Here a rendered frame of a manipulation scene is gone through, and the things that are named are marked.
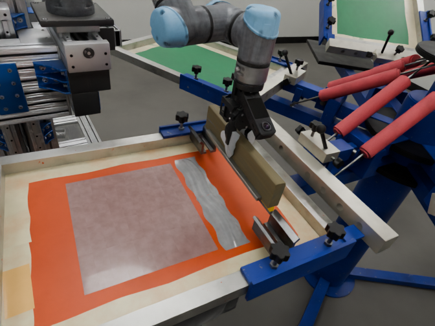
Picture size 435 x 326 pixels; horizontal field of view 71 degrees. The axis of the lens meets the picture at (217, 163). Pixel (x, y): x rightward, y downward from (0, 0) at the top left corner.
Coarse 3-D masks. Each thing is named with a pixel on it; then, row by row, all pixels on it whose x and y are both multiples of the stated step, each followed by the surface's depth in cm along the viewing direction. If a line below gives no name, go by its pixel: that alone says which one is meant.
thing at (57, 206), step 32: (160, 160) 96; (224, 160) 101; (32, 192) 80; (64, 192) 81; (96, 192) 83; (128, 192) 84; (160, 192) 86; (192, 192) 87; (32, 224) 72; (64, 224) 73; (96, 224) 74
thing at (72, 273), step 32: (224, 192) 89; (128, 224) 76; (160, 224) 77; (192, 224) 78; (32, 256) 66; (64, 256) 67; (96, 256) 68; (128, 256) 69; (160, 256) 70; (192, 256) 71; (224, 256) 72; (32, 288) 61; (64, 288) 62; (96, 288) 62; (128, 288) 63; (64, 320) 57
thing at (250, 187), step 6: (210, 132) 90; (210, 138) 89; (216, 138) 88; (216, 144) 86; (222, 150) 84; (228, 162) 82; (234, 162) 81; (234, 168) 79; (240, 174) 77; (246, 180) 76; (246, 186) 75; (252, 186) 75; (252, 192) 73; (258, 198) 72
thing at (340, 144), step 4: (332, 140) 103; (336, 140) 103; (340, 140) 104; (336, 144) 101; (340, 144) 102; (344, 144) 102; (348, 144) 102; (304, 148) 97; (340, 148) 100; (344, 148) 100; (348, 148) 101; (352, 148) 101; (340, 152) 99; (344, 152) 100; (348, 152) 101; (340, 156) 100; (344, 156) 102; (348, 156) 103; (324, 164) 99
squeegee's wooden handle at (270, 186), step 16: (208, 112) 90; (208, 128) 92; (224, 128) 83; (224, 144) 85; (240, 144) 77; (240, 160) 78; (256, 160) 72; (256, 176) 73; (272, 176) 68; (272, 192) 68
